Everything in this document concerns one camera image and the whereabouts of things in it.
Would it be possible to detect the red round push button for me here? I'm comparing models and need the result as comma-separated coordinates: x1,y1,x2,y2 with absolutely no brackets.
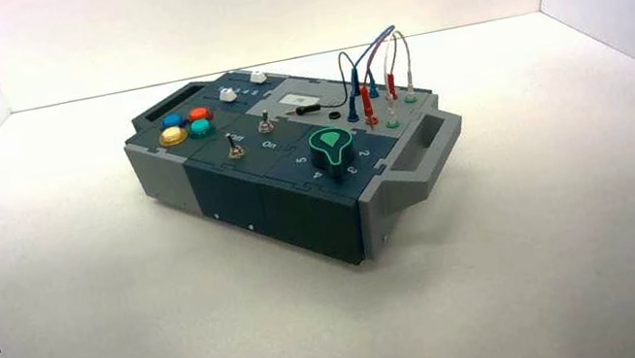
186,104,216,124

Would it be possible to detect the blue round push button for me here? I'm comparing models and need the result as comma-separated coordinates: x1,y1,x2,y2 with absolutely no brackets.
159,111,187,132

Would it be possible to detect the grey and blue task box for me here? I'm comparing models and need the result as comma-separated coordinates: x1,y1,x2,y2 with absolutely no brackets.
114,33,485,302

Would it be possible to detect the white banana plug cable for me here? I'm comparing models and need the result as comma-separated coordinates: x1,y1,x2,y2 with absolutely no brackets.
370,27,424,127

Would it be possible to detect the black banana plug cable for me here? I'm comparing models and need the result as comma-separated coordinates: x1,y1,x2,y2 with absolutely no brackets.
284,49,366,119

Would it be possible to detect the metal toggle switch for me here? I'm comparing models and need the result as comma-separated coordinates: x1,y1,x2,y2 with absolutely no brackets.
224,131,247,162
254,109,277,136

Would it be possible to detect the yellow round push button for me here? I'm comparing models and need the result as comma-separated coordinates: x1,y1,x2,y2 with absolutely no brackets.
156,123,192,149

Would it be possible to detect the black knob with green pointer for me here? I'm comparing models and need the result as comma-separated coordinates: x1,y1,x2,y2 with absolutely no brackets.
304,123,363,189

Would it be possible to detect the red banana plug cable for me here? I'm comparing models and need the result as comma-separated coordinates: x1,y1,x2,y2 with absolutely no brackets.
349,29,413,130

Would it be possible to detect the blue banana plug cable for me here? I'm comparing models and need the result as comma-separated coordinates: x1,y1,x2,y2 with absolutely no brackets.
332,24,413,125

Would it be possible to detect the teal round push button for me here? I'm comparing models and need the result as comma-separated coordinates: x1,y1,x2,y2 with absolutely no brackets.
186,116,218,142

